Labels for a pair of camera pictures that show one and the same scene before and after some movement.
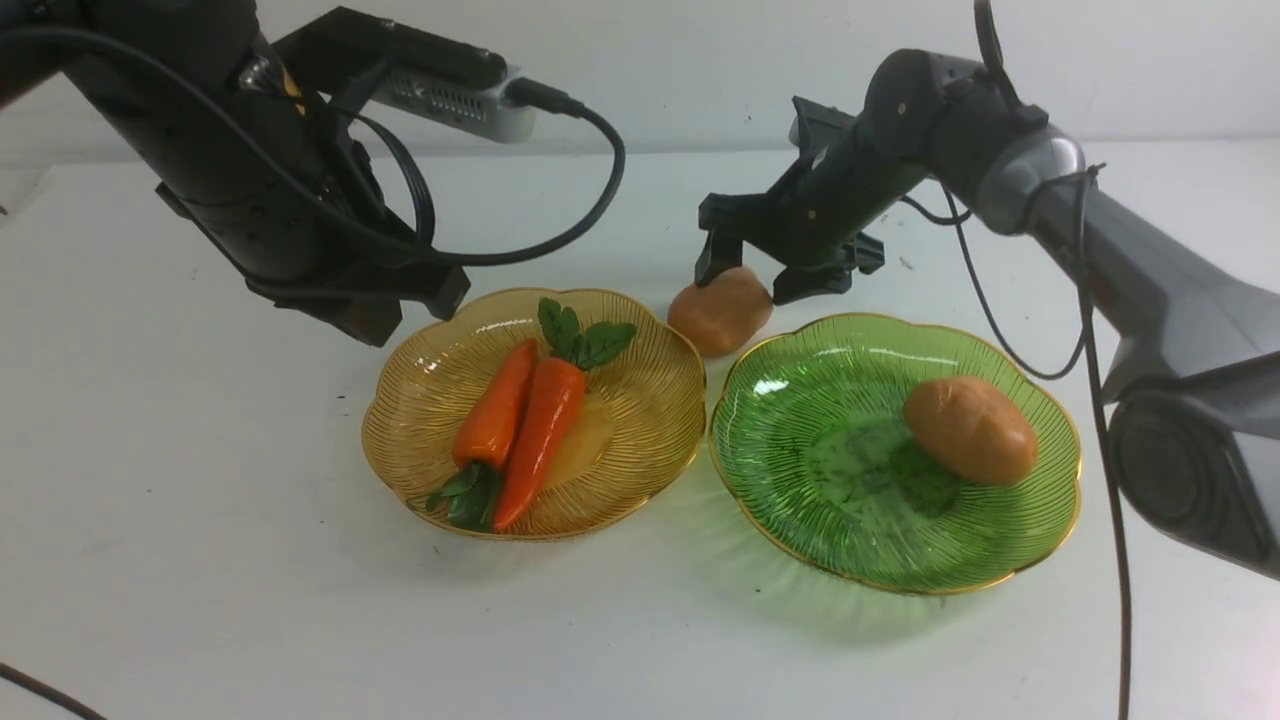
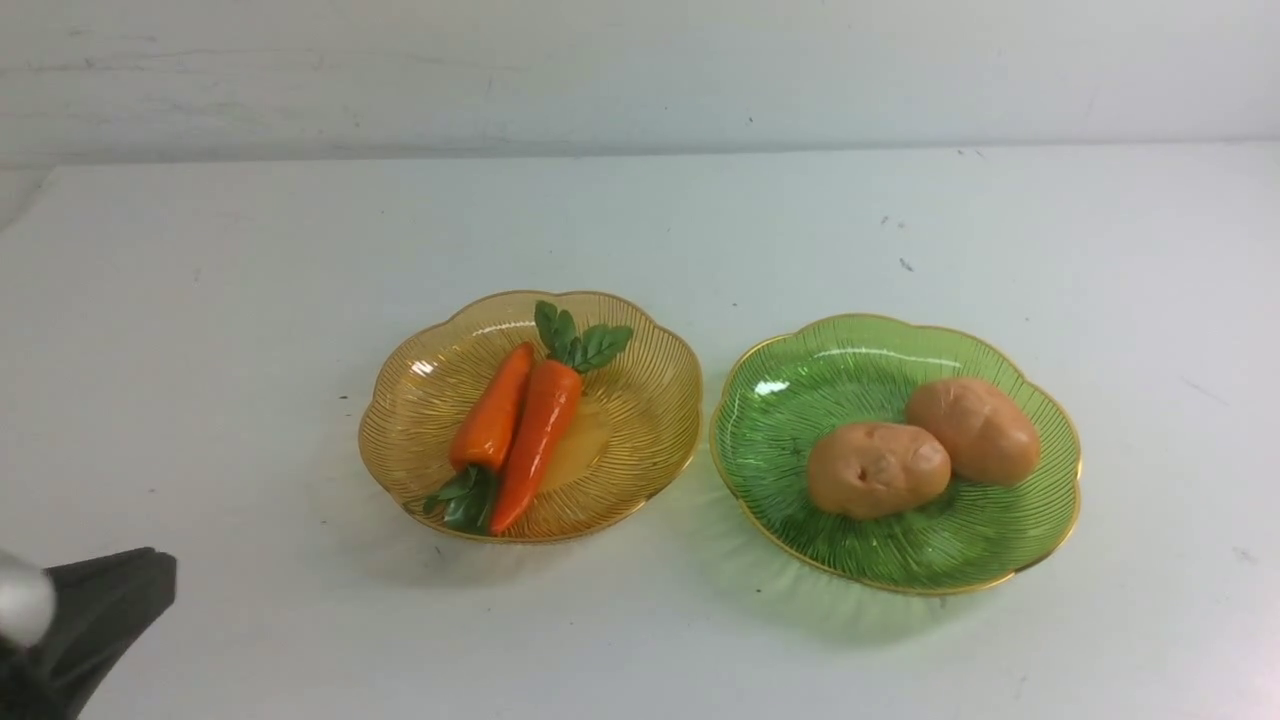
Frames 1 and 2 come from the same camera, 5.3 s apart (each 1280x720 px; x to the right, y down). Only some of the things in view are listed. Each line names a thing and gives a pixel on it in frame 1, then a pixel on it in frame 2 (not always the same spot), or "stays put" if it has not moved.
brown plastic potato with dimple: x=724 y=314 to x=869 y=469
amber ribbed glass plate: x=629 y=445 stays put
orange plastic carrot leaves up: x=552 y=403 stays put
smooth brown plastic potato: x=973 y=430 stays put
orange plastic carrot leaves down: x=485 y=437 stays put
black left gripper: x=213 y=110 to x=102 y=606
